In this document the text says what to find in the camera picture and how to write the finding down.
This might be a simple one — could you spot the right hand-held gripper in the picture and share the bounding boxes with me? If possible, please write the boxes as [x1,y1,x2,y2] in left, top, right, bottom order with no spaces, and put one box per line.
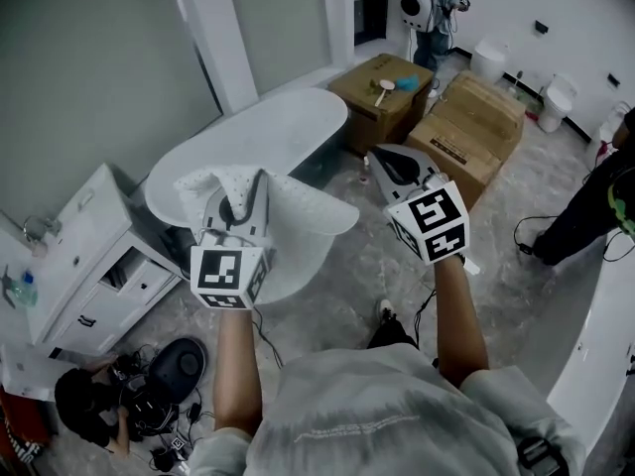
[367,144,482,276]

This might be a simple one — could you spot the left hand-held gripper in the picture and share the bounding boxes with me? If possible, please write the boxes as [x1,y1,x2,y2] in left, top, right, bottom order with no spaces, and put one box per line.
[190,168,277,310]

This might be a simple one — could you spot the white oval bath mat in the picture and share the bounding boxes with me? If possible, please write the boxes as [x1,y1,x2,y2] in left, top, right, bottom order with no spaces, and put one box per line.
[173,164,361,306]

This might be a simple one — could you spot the person's right forearm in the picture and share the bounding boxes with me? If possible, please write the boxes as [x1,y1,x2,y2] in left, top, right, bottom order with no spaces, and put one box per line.
[434,260,490,386]

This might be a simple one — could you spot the person's left forearm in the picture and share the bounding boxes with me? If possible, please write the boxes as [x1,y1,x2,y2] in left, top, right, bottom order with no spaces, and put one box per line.
[212,307,264,435]

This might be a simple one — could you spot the white oval bathtub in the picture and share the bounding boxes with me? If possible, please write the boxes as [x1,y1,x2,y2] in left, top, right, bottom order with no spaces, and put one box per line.
[143,86,350,228]

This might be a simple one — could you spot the light brown cardboard box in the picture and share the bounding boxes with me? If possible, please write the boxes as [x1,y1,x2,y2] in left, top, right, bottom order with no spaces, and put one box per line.
[403,70,527,213]

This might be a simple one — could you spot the pink round brush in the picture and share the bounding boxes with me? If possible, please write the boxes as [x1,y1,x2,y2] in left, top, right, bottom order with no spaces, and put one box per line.
[373,78,397,108]

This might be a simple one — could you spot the dark brown cardboard box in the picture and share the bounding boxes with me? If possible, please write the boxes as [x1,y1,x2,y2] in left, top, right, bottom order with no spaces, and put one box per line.
[326,53,435,157]

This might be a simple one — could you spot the white toilet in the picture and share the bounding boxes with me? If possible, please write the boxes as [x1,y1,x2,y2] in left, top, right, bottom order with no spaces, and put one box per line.
[537,71,580,134]
[468,37,511,84]

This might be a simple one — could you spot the white vanity cabinet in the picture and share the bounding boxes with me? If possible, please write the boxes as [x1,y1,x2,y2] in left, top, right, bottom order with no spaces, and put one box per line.
[0,163,184,357]

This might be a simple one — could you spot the person's black trousers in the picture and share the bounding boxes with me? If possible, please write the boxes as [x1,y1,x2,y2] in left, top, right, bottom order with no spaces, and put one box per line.
[366,314,419,350]

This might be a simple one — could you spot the white round backpack shell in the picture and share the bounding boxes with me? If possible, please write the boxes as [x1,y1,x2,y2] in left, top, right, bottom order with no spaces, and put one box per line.
[399,0,437,33]

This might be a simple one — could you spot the chrome faucet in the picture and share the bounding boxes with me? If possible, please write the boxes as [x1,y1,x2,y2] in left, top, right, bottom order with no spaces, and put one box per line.
[22,214,64,243]

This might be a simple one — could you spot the black harness backpack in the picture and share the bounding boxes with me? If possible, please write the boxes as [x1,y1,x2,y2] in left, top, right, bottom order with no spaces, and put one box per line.
[118,384,173,438]

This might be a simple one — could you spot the green patterned backpack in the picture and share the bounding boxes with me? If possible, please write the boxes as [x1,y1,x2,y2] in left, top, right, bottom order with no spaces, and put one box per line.
[607,166,635,240]

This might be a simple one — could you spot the blue-capped clear bottle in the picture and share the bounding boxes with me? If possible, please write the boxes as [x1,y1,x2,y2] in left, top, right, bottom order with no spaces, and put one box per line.
[8,270,40,307]

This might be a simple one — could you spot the person's grey shirt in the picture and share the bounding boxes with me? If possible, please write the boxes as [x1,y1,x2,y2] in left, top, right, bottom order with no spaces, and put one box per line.
[188,342,589,476]

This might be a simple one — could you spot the white flat box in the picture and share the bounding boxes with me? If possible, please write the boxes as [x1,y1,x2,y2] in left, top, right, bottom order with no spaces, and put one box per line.
[0,343,57,402]

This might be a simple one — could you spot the red bag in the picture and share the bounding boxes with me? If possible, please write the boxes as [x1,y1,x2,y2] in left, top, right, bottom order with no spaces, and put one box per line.
[0,389,51,470]

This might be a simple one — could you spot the black cable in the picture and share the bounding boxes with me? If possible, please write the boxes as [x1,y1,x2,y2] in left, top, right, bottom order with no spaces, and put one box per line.
[513,214,562,257]
[251,307,284,369]
[413,289,438,349]

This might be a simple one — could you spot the black strap buckle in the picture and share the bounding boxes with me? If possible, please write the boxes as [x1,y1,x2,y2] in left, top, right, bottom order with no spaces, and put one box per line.
[515,436,572,476]

